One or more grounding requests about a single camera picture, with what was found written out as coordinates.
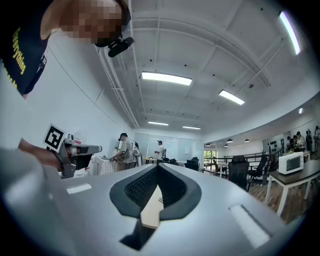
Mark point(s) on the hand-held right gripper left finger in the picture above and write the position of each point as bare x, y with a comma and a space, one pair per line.
87, 205

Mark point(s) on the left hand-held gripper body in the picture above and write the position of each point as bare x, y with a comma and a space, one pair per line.
55, 137

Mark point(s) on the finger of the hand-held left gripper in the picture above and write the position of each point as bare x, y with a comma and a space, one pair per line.
82, 161
87, 149

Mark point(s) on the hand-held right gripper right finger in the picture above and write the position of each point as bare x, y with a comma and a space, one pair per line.
212, 212

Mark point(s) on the person's left forearm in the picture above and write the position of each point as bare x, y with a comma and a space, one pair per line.
35, 153

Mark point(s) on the table with checkered cloth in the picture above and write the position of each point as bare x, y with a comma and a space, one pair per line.
105, 165

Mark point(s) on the black mesh office chair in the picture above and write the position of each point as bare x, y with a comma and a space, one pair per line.
260, 167
238, 170

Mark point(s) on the window with greenery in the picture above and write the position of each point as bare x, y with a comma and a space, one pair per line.
208, 160

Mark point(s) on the small yellow table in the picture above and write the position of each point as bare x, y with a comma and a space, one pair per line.
150, 158

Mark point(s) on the white ceiling pipe run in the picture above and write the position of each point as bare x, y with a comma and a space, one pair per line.
120, 92

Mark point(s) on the white paper notice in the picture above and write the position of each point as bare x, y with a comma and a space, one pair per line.
187, 150

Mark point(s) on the black metal railing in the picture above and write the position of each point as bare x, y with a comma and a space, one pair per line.
250, 156

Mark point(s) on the long ceiling light panel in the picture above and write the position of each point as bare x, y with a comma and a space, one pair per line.
231, 97
158, 123
290, 32
166, 78
191, 127

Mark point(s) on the board with black hanging items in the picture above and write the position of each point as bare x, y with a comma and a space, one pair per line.
275, 145

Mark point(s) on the white microwave oven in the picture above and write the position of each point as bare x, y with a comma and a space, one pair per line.
291, 162

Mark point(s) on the person's dark printed t-shirt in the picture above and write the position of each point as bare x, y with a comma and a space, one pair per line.
20, 50

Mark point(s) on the white-legged table dark top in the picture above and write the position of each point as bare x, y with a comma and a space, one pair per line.
300, 175

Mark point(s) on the person's head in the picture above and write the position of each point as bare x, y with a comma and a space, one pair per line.
92, 20

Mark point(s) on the ceiling dome sensor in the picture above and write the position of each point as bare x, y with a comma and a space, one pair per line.
251, 85

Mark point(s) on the black head-mounted camera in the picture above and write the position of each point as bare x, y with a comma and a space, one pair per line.
120, 46

